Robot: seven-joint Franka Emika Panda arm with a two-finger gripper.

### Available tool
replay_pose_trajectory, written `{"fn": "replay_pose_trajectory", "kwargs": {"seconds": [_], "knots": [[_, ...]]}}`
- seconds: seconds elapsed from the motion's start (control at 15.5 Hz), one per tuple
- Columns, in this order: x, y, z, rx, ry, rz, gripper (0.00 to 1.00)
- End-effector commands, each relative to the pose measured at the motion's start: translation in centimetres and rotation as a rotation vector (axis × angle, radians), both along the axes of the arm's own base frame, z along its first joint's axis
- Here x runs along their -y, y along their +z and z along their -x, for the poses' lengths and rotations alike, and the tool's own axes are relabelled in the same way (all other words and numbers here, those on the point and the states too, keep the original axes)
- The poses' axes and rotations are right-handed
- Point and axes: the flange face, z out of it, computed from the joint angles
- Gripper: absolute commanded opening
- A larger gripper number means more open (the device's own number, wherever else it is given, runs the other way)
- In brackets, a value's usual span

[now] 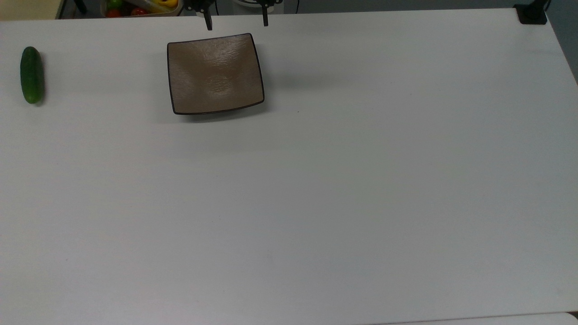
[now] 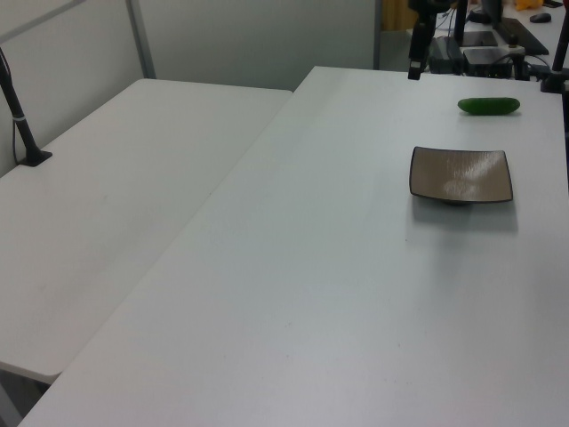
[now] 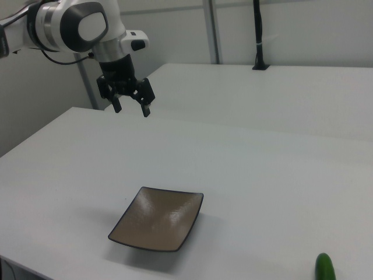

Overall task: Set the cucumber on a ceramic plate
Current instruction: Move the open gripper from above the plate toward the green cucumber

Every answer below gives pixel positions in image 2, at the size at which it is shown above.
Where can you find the black vertical pole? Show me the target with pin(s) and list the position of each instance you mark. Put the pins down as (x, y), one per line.
(460, 20)

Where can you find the yellow object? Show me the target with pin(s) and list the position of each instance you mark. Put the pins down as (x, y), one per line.
(528, 3)

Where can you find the green cucumber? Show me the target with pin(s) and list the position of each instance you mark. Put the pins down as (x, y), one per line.
(489, 106)

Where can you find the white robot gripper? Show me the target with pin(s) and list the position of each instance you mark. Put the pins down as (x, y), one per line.
(427, 4)

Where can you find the black camera stand clamped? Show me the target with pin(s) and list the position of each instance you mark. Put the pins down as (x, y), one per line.
(558, 58)

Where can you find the silver electronics box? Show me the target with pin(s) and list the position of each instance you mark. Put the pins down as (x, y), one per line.
(486, 60)

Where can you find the black keyboard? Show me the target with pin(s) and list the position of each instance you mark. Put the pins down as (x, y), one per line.
(522, 37)

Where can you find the grey partition frame post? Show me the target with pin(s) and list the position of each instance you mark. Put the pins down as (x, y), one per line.
(141, 40)

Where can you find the black electronics box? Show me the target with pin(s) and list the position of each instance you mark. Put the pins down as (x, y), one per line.
(444, 55)

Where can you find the brown square ceramic plate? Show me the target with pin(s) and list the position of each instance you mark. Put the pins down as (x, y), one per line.
(461, 175)

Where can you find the black computer mouse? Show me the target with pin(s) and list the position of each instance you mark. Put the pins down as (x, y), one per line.
(540, 18)

